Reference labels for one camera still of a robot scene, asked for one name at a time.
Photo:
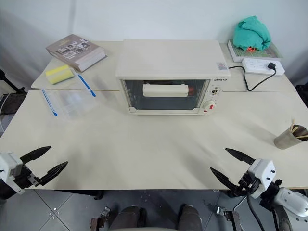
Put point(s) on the black tripod stand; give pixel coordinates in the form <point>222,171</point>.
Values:
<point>12,86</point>

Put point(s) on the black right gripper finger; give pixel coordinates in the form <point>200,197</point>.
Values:
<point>240,157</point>
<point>225,183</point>

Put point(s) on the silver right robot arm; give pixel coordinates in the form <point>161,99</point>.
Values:
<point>291,199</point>

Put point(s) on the white book with green cover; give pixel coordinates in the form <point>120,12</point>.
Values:
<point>272,54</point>

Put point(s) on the green cloth bundle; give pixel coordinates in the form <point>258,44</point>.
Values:
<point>251,32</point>

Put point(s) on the metal cup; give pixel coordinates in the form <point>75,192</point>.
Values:
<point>287,140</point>

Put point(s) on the clear zip bag blue strips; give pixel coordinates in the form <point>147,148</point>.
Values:
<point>69,101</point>

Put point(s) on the cream toaster oven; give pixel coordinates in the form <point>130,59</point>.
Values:
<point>168,55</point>

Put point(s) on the grey-brown hardcover book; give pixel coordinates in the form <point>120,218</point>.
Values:
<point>79,51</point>

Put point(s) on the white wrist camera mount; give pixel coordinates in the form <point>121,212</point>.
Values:
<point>263,170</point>
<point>9,166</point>

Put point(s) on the small orange clip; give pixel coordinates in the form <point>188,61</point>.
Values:
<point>251,49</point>

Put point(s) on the dark rounded shape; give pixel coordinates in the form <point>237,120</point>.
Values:
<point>128,217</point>
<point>190,217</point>

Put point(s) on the white power strip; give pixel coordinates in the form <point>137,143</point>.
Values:
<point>257,65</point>

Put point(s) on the caster wheel with brown frame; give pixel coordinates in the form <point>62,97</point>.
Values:
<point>101,222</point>
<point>233,219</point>

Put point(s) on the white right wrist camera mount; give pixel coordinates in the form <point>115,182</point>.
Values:
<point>263,170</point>

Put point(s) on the round oven timer knob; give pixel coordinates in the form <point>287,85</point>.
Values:
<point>209,106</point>

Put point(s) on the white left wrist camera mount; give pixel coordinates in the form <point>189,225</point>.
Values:
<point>9,166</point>

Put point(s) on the yellow sponge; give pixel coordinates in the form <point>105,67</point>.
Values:
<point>59,73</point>

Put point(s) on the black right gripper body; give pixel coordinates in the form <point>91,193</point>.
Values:
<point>247,185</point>

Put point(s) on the red object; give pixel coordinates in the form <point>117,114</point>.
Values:
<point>191,90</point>

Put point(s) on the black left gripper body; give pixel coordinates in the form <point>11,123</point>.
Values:
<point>25,179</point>

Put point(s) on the wooden stick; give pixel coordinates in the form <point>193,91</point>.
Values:
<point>294,128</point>
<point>303,137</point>
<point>293,124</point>

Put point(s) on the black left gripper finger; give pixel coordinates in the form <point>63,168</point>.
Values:
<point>36,153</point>
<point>54,173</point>

